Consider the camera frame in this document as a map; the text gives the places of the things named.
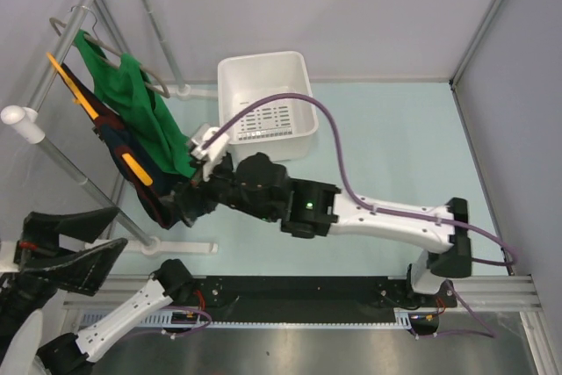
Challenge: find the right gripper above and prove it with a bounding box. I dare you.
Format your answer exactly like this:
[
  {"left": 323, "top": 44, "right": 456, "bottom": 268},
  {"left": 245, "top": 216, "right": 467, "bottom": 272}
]
[{"left": 161, "top": 151, "right": 277, "bottom": 227}]

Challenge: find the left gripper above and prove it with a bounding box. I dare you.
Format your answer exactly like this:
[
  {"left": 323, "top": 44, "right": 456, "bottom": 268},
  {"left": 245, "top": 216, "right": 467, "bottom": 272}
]
[{"left": 0, "top": 204, "right": 130, "bottom": 333}]

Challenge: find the navy maroon tank top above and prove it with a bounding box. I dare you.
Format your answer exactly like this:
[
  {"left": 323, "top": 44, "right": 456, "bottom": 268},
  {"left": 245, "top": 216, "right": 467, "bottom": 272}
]
[{"left": 58, "top": 64, "right": 188, "bottom": 229}]

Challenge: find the grey velvet hanger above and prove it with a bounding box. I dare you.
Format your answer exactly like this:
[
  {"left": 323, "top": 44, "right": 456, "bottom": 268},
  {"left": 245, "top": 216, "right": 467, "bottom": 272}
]
[{"left": 49, "top": 6, "right": 171, "bottom": 98}]

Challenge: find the green tank top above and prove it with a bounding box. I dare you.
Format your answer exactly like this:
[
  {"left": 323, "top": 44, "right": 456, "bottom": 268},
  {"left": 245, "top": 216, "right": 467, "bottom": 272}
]
[{"left": 74, "top": 30, "right": 195, "bottom": 178}]

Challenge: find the yellow plastic hanger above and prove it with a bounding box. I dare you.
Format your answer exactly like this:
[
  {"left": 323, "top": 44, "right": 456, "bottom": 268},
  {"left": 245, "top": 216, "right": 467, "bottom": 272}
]
[{"left": 47, "top": 53, "right": 153, "bottom": 186}]

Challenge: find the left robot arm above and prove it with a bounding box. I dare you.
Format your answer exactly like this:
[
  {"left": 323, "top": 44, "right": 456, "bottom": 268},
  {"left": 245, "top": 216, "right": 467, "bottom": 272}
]
[{"left": 1, "top": 206, "right": 195, "bottom": 374}]

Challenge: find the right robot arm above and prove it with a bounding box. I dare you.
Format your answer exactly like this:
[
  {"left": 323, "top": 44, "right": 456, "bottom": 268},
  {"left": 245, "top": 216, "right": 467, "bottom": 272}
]
[{"left": 168, "top": 153, "right": 472, "bottom": 306}]

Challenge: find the white plastic bin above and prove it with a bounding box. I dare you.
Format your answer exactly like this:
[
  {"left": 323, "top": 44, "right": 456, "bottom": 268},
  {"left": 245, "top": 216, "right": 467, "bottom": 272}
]
[{"left": 217, "top": 50, "right": 320, "bottom": 163}]

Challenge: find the clothes rack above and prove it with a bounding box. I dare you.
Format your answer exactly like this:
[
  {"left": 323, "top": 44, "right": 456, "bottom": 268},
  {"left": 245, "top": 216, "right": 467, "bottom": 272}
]
[{"left": 0, "top": 0, "right": 220, "bottom": 257}]

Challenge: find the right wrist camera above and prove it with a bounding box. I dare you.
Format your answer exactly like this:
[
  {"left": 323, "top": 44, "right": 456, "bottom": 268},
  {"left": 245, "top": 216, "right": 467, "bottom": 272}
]
[{"left": 189, "top": 124, "right": 230, "bottom": 181}]

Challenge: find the white cable duct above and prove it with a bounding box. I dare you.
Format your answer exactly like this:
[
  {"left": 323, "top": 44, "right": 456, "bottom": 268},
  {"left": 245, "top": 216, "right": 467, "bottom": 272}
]
[{"left": 78, "top": 308, "right": 416, "bottom": 330}]

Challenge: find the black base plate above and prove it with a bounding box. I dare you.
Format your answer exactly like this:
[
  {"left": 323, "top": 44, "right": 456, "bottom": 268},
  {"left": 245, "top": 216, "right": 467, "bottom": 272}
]
[{"left": 196, "top": 276, "right": 458, "bottom": 327}]

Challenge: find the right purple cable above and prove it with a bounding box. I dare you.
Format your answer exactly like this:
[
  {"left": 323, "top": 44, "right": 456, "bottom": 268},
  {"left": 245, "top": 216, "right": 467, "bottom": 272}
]
[{"left": 205, "top": 92, "right": 520, "bottom": 340}]

